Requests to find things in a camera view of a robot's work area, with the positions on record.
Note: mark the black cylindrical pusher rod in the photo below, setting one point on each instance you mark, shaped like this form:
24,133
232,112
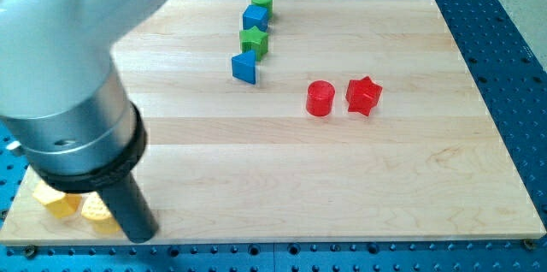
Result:
129,208

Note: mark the black flange ring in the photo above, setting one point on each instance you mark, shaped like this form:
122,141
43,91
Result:
107,175

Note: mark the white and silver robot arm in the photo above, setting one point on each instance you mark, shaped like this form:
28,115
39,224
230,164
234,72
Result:
63,100

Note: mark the green star block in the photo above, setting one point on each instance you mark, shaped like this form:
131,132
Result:
254,39

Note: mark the red star block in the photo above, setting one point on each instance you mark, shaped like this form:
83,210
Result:
362,95

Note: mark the yellow half-round block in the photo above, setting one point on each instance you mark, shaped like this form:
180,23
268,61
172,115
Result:
96,212

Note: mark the yellow hexagon block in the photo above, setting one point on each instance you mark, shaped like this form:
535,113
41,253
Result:
59,204

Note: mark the light wooden board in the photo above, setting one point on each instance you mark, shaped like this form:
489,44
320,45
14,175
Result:
231,162

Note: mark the blue triangle block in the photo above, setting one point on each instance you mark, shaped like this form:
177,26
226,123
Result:
244,67

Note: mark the red cylinder block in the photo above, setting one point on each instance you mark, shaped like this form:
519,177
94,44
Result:
320,95

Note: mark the blue cube block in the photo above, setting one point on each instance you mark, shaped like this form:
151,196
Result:
255,16

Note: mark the green cylinder block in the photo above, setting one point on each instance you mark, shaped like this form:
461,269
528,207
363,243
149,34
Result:
267,4

